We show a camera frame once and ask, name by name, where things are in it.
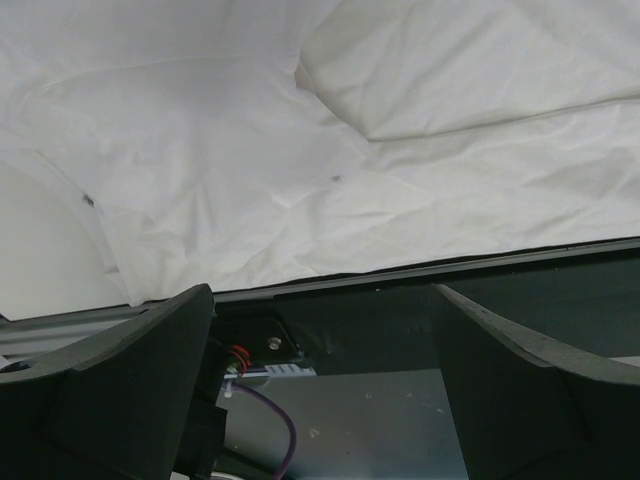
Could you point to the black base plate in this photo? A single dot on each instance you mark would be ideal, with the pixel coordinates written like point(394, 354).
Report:
point(585, 295)

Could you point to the white t shirt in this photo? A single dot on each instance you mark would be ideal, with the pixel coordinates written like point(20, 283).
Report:
point(148, 146)

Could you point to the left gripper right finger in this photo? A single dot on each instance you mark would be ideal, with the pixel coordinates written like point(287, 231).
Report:
point(526, 406)

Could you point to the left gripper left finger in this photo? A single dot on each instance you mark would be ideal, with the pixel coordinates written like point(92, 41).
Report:
point(112, 405)

